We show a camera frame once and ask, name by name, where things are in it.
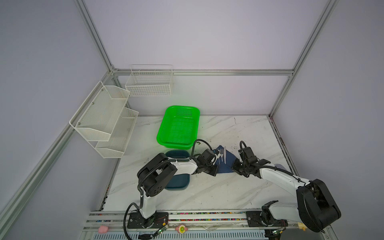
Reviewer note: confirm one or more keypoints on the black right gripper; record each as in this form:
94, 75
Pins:
234, 168

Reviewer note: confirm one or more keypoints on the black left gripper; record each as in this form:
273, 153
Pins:
213, 172

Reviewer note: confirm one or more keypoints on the dark blue paper napkin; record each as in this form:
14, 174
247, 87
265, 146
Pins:
226, 168

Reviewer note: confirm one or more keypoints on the silver table knife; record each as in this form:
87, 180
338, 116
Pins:
224, 155

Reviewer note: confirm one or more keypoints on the dark teal plastic tray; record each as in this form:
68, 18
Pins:
178, 182

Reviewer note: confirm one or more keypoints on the green plastic perforated basket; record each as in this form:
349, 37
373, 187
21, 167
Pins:
179, 127

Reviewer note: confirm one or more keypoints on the silver fork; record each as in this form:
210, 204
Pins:
219, 155

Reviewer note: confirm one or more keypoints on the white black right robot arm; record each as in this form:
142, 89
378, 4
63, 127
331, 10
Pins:
314, 207

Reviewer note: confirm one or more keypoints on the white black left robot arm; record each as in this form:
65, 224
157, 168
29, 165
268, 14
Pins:
157, 173

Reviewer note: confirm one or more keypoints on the yellow pink round toy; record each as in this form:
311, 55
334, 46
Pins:
181, 229

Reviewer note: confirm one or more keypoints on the yellow duck toy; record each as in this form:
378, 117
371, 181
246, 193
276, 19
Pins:
302, 227

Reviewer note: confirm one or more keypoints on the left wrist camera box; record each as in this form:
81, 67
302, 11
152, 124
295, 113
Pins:
208, 157

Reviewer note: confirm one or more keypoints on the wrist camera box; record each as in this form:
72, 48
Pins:
247, 156
208, 157

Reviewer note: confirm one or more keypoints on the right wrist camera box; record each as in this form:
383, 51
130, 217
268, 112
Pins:
247, 156

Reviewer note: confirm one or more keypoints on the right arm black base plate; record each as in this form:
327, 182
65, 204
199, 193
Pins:
259, 219

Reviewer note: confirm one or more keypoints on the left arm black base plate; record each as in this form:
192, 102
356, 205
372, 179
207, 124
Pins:
156, 221

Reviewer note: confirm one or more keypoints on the white wire wall basket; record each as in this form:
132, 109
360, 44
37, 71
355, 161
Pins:
150, 80

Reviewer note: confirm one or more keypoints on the white mesh wall shelf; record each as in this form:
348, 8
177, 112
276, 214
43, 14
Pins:
105, 121

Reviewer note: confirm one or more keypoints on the pink toy on rail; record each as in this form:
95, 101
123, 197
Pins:
103, 229

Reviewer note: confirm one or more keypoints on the aluminium front rail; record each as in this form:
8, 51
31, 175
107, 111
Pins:
202, 225

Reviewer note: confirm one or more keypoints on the aluminium frame post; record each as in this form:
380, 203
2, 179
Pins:
91, 27

